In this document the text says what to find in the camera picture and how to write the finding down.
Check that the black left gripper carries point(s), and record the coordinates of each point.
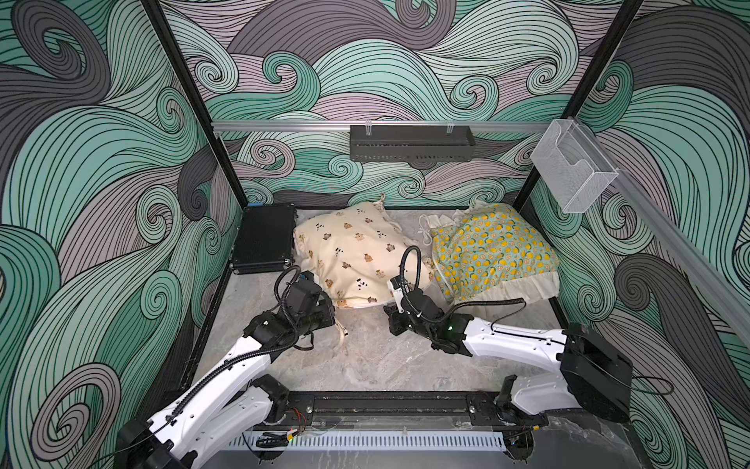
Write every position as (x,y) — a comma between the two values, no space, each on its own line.
(325,308)

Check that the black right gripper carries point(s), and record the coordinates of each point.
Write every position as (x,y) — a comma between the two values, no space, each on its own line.
(392,309)

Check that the cream animal print pillow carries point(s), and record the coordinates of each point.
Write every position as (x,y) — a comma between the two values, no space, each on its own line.
(353,254)

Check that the green lemon print pillow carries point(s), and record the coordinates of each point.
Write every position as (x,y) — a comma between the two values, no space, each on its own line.
(489,252)

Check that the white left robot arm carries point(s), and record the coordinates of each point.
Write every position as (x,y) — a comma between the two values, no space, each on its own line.
(237,393)

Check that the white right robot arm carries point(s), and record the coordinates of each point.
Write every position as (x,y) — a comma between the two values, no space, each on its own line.
(580,369)

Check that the black ribbed hard case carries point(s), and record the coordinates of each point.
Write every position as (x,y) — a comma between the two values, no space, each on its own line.
(264,241)

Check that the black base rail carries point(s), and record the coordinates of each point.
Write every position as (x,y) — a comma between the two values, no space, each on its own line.
(479,408)

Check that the white slotted cable duct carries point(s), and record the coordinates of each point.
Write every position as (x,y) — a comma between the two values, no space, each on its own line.
(379,441)

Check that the black perforated wall tray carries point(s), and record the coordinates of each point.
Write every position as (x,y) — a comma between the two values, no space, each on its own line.
(419,146)

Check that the aluminium wall rail back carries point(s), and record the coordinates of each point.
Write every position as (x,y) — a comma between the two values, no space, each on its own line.
(317,126)

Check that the aluminium wall rail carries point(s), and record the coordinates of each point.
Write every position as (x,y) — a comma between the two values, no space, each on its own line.
(697,217)
(317,126)

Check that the clear acrylic wall holder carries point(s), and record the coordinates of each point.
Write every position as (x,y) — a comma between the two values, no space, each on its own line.
(573,164)

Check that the aluminium wall rail right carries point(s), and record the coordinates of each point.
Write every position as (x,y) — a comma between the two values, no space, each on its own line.
(697,217)

